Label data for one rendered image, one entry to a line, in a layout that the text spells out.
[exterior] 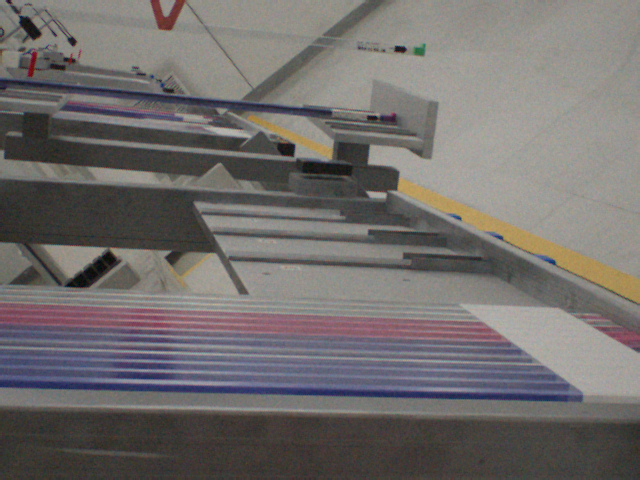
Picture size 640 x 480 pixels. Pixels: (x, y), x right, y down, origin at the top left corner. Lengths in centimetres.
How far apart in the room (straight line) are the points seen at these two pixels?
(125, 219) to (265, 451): 68
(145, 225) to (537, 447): 69
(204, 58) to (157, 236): 745
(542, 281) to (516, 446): 30
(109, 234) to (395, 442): 69
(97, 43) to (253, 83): 119
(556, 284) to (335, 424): 32
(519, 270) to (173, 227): 42
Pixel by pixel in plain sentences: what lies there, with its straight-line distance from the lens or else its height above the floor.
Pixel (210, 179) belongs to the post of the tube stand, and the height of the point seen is 81.
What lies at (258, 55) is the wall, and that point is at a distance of 855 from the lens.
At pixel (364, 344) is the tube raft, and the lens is 51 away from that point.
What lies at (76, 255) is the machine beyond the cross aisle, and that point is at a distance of 547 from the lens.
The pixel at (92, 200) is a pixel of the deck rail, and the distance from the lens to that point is 107.
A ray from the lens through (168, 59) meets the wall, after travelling 849.
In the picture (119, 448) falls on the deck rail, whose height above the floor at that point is 90.
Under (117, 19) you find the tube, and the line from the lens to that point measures 126.
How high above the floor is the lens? 101
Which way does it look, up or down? 14 degrees down
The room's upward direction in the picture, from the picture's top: 38 degrees counter-clockwise
